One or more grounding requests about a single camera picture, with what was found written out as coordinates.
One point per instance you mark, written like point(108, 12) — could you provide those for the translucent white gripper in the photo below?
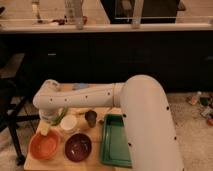
point(47, 121)

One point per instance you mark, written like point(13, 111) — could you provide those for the orange bowl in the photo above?
point(44, 147)

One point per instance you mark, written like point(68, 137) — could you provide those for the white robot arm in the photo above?
point(148, 122)

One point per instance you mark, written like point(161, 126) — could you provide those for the green plastic tray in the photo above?
point(114, 149)

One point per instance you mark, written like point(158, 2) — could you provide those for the green pea pod toy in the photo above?
point(58, 119)

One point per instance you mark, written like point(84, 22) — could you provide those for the black office chair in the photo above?
point(9, 111)

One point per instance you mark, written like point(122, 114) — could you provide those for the wooden table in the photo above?
point(93, 146)

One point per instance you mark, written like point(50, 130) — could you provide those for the metal cup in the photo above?
point(91, 117)

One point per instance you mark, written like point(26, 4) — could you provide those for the dark red bowl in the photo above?
point(78, 147)

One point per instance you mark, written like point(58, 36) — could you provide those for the blue sponge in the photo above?
point(78, 86)

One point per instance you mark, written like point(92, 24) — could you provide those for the wooden utensil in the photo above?
point(101, 121)

